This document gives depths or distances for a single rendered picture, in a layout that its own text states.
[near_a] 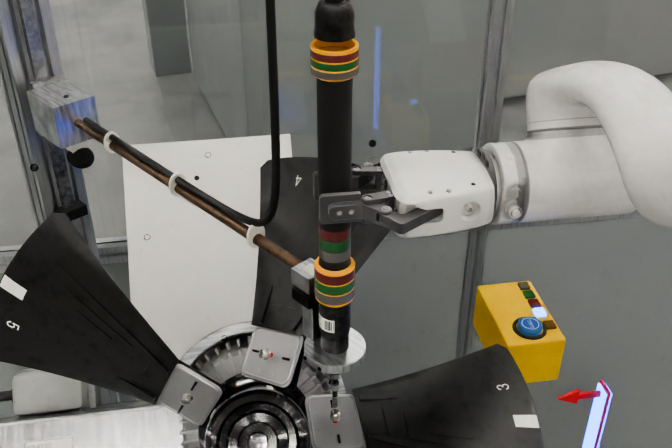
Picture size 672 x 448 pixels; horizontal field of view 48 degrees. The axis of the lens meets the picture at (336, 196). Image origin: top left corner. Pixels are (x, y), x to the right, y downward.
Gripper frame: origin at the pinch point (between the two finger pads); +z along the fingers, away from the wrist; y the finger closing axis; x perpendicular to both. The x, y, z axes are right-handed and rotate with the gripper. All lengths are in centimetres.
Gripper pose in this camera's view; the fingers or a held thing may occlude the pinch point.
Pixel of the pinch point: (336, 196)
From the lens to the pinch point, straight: 75.7
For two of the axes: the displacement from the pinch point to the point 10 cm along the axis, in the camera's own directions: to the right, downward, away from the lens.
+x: 0.0, -8.6, -5.2
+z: -9.9, 0.8, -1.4
